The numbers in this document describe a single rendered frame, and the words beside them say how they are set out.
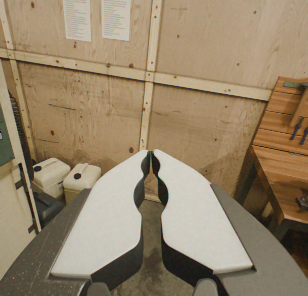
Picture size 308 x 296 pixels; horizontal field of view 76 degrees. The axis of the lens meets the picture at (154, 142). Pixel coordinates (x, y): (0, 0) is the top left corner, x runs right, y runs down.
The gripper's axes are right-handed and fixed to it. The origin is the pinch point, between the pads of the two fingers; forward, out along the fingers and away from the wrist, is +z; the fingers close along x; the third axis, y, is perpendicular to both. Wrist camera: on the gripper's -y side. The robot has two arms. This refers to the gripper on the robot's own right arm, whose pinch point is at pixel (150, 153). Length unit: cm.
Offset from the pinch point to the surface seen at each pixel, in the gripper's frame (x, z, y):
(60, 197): -91, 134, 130
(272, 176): 70, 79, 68
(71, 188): -72, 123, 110
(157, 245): 2, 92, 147
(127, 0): -13, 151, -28
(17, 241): -68, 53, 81
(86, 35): -47, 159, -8
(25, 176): -59, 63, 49
